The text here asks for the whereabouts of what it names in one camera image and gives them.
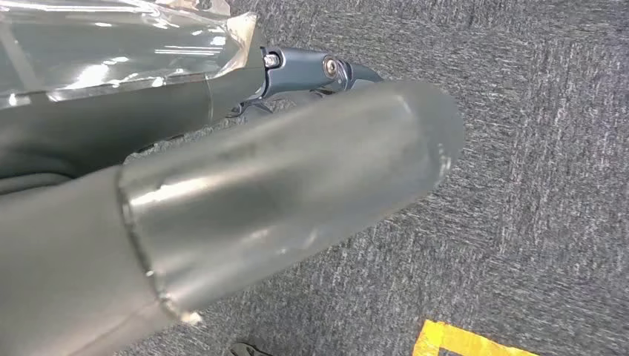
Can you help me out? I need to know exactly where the dark robot foot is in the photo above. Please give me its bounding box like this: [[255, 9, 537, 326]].
[[227, 341, 275, 356]]

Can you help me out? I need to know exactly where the yellow floor tape square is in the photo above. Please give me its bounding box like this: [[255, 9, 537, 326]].
[[412, 319, 541, 356]]

